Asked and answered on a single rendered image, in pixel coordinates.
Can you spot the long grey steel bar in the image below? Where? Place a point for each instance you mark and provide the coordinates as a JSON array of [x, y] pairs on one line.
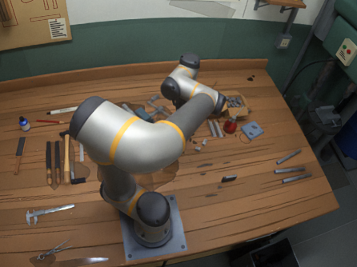
[[289, 156], [297, 178], [290, 170]]

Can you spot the steel vernier caliper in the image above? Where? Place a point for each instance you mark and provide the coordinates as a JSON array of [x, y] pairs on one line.
[[47, 211]]

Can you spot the grey machine vise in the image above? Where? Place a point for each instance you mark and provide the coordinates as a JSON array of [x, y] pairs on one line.
[[327, 114]]

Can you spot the cardboard box of grey nuts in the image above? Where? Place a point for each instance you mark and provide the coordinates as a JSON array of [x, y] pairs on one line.
[[239, 110]]

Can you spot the grey square base plate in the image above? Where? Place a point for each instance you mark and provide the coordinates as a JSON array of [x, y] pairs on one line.
[[178, 239]]

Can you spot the small black block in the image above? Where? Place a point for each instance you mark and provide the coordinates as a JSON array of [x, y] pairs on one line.
[[229, 178]]

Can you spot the black bin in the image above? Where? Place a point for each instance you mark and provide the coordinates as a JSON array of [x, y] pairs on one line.
[[267, 255]]

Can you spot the red oil can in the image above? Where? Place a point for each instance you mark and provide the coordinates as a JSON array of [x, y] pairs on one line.
[[229, 126]]

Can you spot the blue-grey bench vise body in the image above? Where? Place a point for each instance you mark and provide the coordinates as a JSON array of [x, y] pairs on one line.
[[142, 113]]

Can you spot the steel divider compass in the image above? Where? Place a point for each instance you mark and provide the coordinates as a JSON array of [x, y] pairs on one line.
[[54, 250]]

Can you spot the blue drum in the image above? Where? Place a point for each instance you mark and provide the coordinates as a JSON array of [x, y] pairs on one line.
[[348, 142]]

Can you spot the red pencil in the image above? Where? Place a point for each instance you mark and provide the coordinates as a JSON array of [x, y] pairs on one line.
[[48, 121]]

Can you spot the blue and white bottle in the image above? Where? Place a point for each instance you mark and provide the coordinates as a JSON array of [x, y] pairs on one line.
[[24, 124]]

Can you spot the try square black stock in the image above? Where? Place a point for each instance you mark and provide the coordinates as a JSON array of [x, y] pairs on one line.
[[78, 180]]

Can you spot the white marker pen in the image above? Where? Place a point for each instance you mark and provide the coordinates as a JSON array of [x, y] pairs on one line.
[[62, 110]]

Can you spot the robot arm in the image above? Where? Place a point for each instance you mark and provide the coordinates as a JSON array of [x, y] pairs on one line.
[[133, 139]]

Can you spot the shiny steel ruler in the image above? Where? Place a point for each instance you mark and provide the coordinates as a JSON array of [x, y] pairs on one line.
[[89, 260]]

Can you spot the small grey steel block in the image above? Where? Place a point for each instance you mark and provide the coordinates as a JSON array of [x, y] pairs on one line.
[[204, 142], [197, 148]]

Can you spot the grey wall socket box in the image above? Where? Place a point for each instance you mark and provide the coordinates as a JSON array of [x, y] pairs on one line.
[[283, 41]]

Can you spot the blue-grey stained cloth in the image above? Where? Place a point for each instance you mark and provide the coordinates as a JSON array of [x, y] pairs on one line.
[[252, 130]]

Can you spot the brown wall tool board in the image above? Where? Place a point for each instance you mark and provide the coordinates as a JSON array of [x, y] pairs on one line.
[[33, 27]]

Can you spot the cream control box two buttons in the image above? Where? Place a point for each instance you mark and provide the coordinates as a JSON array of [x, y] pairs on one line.
[[346, 52]]

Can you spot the short grey steel bar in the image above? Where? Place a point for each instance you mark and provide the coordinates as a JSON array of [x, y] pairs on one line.
[[212, 128], [218, 128]]

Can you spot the green pillar drill machine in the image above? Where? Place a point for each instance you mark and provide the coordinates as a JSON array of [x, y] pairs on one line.
[[341, 30]]

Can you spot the short grey steel strip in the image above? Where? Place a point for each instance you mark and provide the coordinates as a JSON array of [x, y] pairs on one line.
[[81, 152]]

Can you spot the wooden wall shelf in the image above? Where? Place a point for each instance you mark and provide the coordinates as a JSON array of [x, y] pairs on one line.
[[284, 2]]

